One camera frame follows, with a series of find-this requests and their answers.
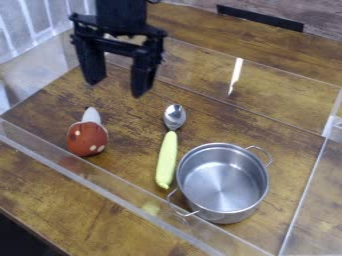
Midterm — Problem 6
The black bar on table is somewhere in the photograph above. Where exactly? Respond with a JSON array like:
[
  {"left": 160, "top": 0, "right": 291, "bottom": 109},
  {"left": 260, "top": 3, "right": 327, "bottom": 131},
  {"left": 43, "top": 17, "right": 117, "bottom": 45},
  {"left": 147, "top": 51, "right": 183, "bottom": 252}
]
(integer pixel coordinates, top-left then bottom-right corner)
[{"left": 216, "top": 4, "right": 304, "bottom": 32}]

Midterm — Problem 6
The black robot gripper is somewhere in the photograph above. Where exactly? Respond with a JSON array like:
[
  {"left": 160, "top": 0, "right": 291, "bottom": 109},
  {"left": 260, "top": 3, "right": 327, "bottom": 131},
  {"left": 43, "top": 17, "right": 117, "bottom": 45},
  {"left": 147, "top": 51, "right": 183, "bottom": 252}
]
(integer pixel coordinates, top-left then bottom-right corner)
[{"left": 69, "top": 0, "right": 167, "bottom": 98}]

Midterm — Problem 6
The clear acrylic barrier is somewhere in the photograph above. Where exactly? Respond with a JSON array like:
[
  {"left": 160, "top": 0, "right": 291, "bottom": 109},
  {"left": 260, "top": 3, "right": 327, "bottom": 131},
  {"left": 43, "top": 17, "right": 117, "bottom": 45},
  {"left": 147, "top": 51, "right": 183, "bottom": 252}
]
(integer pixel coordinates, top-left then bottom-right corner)
[
  {"left": 0, "top": 118, "right": 272, "bottom": 256},
  {"left": 279, "top": 89, "right": 342, "bottom": 256}
]

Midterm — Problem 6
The clear acrylic right barrier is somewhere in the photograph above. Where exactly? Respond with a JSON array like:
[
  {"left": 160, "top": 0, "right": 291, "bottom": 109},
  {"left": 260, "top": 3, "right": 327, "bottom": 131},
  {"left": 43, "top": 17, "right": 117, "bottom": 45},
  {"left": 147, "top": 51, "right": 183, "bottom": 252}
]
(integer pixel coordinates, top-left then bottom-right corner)
[{"left": 279, "top": 89, "right": 342, "bottom": 256}]

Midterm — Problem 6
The red toy mushroom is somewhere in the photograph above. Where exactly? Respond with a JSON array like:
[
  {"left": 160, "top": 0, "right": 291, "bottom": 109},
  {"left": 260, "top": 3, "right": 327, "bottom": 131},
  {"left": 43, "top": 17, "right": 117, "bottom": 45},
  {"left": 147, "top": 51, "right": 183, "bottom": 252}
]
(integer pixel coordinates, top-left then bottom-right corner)
[{"left": 67, "top": 107, "right": 108, "bottom": 157}]

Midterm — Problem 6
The green handled metal spoon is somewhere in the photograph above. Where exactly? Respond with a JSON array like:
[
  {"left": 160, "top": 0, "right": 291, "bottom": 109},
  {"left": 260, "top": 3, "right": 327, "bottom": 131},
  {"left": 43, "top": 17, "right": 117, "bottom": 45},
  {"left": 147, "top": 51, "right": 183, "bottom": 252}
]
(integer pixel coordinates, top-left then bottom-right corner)
[{"left": 155, "top": 104, "right": 187, "bottom": 189}]

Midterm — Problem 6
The clear acrylic front barrier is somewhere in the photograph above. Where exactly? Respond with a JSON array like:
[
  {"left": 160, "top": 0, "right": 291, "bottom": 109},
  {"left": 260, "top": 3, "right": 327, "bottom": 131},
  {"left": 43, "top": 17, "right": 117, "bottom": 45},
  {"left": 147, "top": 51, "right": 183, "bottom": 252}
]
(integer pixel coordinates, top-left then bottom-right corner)
[{"left": 0, "top": 118, "right": 272, "bottom": 256}]

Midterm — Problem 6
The stainless steel pot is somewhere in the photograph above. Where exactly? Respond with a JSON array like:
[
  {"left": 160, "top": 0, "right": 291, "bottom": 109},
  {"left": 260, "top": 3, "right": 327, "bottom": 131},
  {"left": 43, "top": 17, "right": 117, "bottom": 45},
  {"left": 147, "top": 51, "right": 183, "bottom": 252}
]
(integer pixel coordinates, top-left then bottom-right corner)
[{"left": 167, "top": 143, "right": 272, "bottom": 224}]

